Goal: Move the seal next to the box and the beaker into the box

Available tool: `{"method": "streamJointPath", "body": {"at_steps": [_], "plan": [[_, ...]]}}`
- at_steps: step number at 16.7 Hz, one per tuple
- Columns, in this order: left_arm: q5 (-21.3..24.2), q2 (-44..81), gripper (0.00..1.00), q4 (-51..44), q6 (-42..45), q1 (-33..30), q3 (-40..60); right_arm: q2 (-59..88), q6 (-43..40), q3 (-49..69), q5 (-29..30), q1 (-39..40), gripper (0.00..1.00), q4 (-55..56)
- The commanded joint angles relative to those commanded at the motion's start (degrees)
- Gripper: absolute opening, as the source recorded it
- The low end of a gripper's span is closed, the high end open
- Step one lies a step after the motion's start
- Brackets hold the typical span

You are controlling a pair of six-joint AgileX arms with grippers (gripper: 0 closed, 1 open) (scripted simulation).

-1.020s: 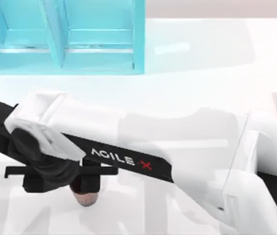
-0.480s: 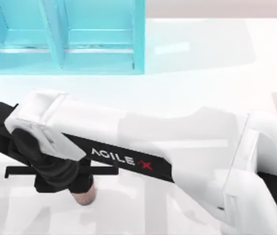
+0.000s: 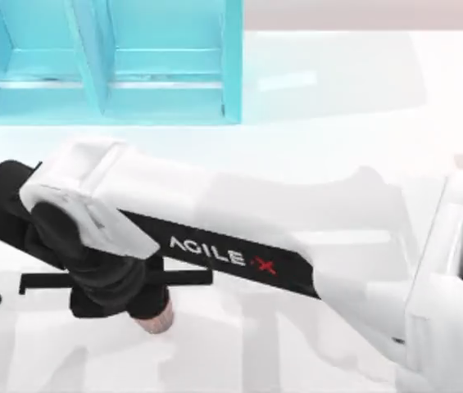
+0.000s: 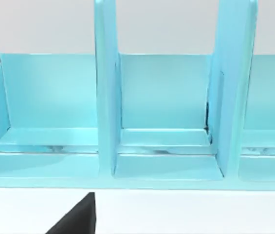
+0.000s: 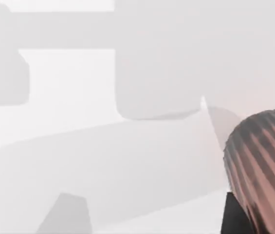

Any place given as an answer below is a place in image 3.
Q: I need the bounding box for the light blue rack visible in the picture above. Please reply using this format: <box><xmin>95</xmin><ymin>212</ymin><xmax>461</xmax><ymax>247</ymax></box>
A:
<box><xmin>0</xmin><ymin>0</ymin><xmax>243</xmax><ymax>126</ymax></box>

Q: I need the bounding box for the pink ribbed cup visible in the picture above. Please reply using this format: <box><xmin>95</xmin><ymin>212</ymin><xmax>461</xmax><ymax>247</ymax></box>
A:
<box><xmin>135</xmin><ymin>300</ymin><xmax>175</xmax><ymax>335</ymax></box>

